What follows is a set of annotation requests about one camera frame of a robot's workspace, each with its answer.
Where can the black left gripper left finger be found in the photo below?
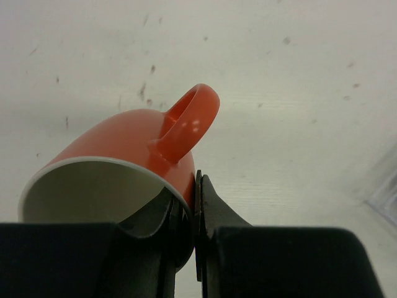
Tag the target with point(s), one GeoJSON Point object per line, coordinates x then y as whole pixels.
{"type": "Point", "coordinates": [133, 258]}

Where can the orange mug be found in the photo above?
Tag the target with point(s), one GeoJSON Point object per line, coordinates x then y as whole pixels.
{"type": "Point", "coordinates": [118, 166]}

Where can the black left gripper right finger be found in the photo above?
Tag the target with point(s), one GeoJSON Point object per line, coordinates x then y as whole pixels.
{"type": "Point", "coordinates": [236, 259]}

